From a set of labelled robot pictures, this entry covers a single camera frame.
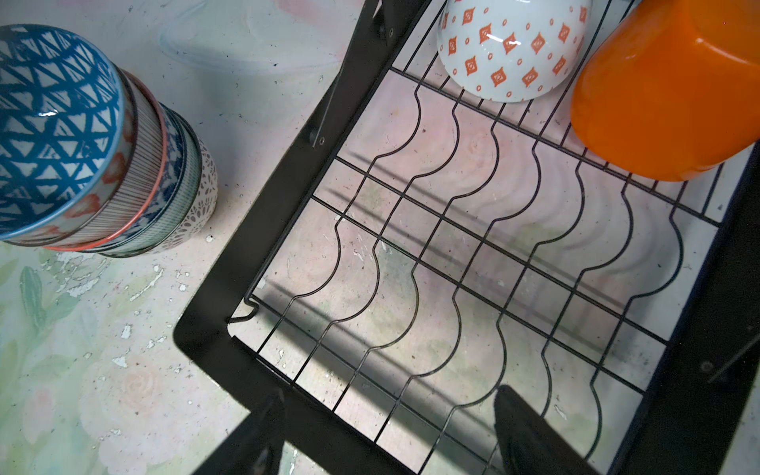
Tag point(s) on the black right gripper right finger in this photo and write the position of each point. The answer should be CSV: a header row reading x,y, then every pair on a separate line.
x,y
527,443

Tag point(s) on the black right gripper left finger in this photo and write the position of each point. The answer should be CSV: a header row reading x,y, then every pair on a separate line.
x,y
256,444

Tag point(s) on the black wire dish rack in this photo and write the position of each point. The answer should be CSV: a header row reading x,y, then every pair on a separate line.
x,y
418,247

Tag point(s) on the orange plastic bowl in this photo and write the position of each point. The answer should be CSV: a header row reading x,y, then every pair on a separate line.
x,y
674,90

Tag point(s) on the blue triangle patterned bowl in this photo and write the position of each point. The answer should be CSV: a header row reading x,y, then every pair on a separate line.
x,y
64,120

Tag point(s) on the green patterned ceramic bowl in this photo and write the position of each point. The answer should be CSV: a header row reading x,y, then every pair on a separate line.
x,y
511,51

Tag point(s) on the green striped ceramic bowl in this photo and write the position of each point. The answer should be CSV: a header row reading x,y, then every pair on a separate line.
x,y
172,225

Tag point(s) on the grey dotted ceramic bowl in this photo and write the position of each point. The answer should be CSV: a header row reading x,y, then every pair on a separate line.
x,y
202,208

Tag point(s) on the red striped ceramic bowl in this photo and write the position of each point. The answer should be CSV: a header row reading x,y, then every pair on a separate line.
x,y
137,186

